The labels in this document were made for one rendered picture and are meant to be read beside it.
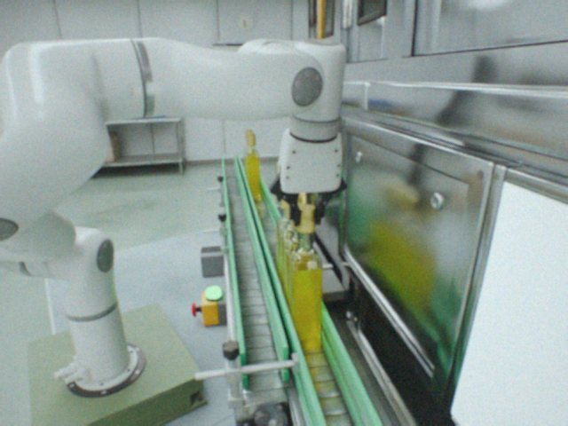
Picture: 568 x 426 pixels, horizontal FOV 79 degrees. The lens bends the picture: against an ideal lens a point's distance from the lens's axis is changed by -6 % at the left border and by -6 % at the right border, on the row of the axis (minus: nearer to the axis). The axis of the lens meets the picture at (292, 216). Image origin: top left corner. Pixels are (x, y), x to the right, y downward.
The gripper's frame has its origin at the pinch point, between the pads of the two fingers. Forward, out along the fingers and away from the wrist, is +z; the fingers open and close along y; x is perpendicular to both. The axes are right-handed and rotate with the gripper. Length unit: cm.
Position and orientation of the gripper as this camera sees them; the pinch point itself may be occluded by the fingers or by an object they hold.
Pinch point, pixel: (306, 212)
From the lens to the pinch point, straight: 65.3
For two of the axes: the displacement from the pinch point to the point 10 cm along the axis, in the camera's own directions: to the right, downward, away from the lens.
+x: 1.8, 5.7, -8.0
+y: -9.8, 0.7, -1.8
